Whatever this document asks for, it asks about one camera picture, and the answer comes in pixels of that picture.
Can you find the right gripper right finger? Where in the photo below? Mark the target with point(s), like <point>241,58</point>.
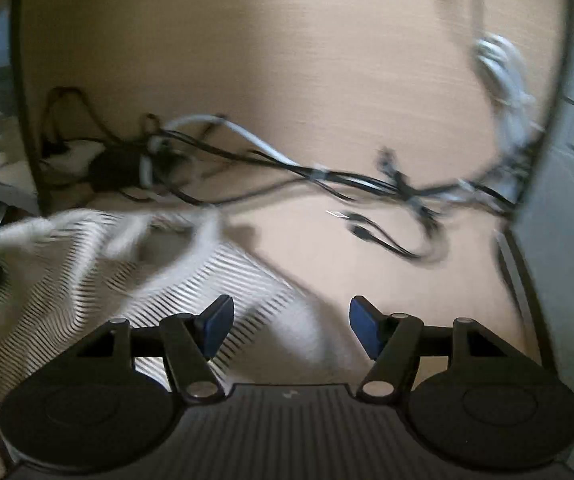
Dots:
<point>392,343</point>

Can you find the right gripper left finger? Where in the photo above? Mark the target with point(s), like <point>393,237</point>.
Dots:
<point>190,342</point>

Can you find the black white striped shirt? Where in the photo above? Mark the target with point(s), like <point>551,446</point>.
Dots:
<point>65,275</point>

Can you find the white power strip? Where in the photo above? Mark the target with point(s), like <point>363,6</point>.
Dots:
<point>74,162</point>

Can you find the black monitor stand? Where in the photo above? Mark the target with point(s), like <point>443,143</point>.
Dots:
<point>30,146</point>

